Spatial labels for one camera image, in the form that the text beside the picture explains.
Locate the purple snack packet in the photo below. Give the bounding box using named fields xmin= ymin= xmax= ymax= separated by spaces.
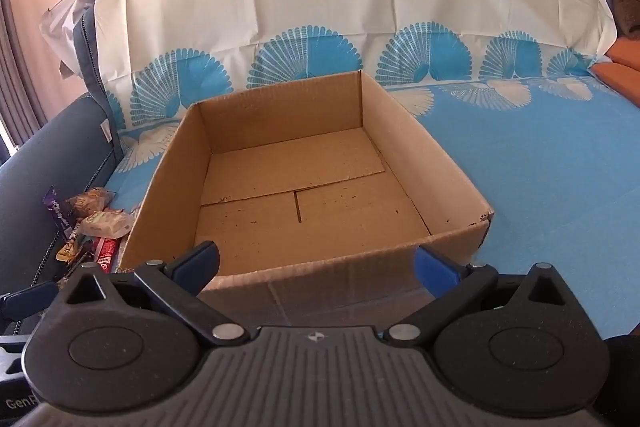
xmin=42 ymin=186 xmax=76 ymax=239

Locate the yellow candy wrapper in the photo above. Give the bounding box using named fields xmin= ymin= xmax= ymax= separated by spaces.
xmin=55 ymin=227 xmax=85 ymax=263

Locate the grey curtain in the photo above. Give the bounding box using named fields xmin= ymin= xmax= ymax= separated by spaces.
xmin=1 ymin=0 xmax=48 ymax=148

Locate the open cardboard box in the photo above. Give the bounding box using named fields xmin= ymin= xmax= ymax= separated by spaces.
xmin=120 ymin=72 xmax=494 ymax=329

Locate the red snack sachet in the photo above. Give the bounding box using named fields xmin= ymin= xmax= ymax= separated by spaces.
xmin=93 ymin=237 xmax=120 ymax=273

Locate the white rice cracker packet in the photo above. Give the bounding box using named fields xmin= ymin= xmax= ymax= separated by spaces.
xmin=78 ymin=209 xmax=134 ymax=239

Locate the brown cookie packet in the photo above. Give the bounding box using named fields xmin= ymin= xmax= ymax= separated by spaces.
xmin=66 ymin=186 xmax=115 ymax=219

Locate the blue fan-pattern sofa cover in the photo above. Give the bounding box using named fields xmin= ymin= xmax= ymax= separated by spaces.
xmin=94 ymin=0 xmax=639 ymax=337

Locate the orange cushion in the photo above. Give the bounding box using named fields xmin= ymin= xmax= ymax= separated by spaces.
xmin=590 ymin=37 xmax=640 ymax=107

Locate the brown pillow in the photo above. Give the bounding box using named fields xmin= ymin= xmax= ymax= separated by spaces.
xmin=612 ymin=0 xmax=640 ymax=40

